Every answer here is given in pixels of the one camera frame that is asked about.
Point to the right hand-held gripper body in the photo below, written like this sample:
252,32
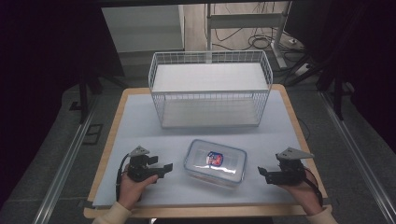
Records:
291,169

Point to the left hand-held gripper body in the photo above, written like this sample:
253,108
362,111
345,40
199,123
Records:
138,168

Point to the clear plastic lidded food container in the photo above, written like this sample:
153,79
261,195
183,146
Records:
214,162

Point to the person's left hand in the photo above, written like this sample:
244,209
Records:
132,189

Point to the person's right hand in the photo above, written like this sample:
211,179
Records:
303,194

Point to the pale blue table mat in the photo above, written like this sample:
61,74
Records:
174,193

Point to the black floor plate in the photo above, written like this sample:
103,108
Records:
92,133

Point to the black stand leg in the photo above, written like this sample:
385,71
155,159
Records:
337,99
83,99

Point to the white power strip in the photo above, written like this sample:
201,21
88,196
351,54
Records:
302,70

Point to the white cabinet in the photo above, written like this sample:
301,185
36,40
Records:
143,28

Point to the white metal stand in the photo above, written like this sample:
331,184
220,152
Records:
246,20

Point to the aluminium floor rail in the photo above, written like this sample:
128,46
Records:
358,149
62,168

